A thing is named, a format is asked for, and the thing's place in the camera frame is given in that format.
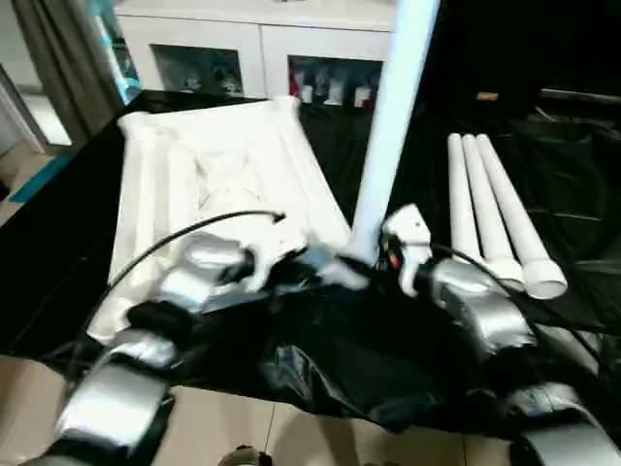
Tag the white plastic table leg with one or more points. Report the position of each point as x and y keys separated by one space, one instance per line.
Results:
x=393 y=121
x=480 y=204
x=458 y=194
x=514 y=213

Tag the white plastic table top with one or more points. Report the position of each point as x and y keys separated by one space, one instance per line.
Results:
x=160 y=170

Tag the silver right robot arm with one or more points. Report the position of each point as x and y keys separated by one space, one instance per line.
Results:
x=490 y=310

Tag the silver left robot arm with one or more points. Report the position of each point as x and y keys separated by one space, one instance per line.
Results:
x=116 y=403

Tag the black work mat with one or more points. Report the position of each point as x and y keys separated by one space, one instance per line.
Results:
x=339 y=340

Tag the white glass-door cabinet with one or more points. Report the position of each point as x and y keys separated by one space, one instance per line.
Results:
x=252 y=43

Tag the black furniture unit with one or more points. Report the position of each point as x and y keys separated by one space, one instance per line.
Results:
x=524 y=43

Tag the grey curtain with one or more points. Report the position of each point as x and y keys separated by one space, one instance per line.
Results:
x=63 y=63

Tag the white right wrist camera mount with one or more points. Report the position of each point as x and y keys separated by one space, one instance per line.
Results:
x=410 y=233

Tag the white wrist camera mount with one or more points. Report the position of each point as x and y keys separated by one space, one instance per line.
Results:
x=410 y=233
x=271 y=247

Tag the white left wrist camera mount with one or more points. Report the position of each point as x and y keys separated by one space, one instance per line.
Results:
x=271 y=247

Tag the light blue frame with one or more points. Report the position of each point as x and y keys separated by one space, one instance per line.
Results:
x=119 y=73

